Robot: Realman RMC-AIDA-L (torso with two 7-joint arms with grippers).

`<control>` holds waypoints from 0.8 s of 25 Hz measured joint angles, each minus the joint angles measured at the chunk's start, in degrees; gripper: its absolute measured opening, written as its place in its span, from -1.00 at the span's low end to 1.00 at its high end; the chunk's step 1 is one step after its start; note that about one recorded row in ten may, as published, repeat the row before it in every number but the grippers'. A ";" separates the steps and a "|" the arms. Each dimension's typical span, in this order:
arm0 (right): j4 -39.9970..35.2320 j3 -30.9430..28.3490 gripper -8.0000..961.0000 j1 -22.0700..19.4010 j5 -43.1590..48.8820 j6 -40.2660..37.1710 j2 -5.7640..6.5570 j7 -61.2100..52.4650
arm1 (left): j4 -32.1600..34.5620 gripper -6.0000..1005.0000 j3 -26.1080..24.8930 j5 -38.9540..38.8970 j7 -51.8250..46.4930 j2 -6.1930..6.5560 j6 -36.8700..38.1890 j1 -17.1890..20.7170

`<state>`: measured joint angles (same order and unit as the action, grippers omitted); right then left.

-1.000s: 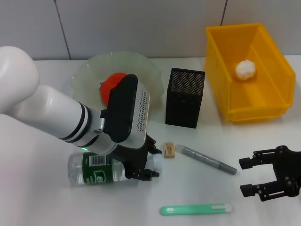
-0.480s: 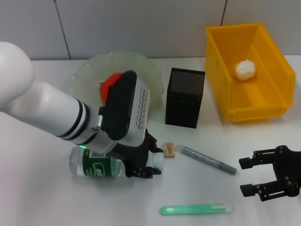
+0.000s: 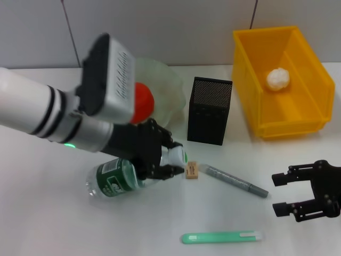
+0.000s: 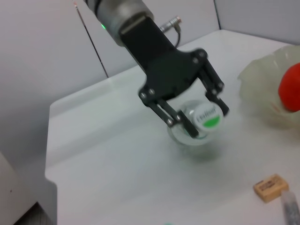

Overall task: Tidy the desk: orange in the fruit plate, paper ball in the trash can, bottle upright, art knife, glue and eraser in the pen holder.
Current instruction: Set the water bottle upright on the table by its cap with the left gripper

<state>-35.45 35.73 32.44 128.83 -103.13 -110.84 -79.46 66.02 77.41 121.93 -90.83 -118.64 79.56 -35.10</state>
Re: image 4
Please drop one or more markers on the pale green glass fruit plate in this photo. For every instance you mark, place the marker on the pale green glass fruit plate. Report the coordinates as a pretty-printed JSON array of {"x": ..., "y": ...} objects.
[{"x": 260, "y": 89}]

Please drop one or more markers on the red-orange fruit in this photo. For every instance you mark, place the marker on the red-orange fruit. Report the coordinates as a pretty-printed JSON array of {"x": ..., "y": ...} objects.
[{"x": 291, "y": 89}]

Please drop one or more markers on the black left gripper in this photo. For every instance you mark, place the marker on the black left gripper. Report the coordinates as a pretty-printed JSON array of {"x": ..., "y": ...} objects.
[{"x": 164, "y": 70}]

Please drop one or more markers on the grey glitter pen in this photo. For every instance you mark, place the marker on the grey glitter pen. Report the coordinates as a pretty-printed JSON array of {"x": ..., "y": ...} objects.
[{"x": 291, "y": 208}]

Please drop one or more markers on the small beige eraser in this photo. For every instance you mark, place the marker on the small beige eraser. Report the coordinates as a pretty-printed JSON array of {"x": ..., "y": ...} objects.
[{"x": 270, "y": 187}]

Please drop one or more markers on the clear green-label water bottle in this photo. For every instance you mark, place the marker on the clear green-label water bottle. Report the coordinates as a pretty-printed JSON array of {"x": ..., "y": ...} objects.
[{"x": 208, "y": 119}]

